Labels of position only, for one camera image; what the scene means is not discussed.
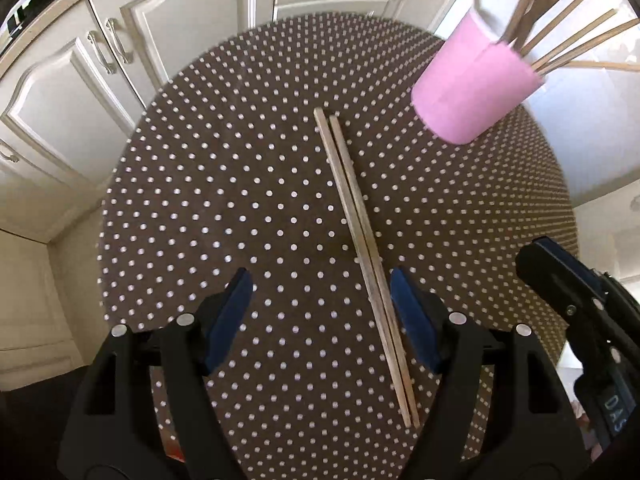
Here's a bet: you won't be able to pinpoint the pink cup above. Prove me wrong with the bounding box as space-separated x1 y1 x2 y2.
411 9 544 145

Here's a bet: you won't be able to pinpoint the brown polka dot tablecloth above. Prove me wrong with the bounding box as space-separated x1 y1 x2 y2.
98 13 577 479

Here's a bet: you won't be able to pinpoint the lower kitchen cabinets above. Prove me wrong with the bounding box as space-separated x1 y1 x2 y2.
1 0 456 389

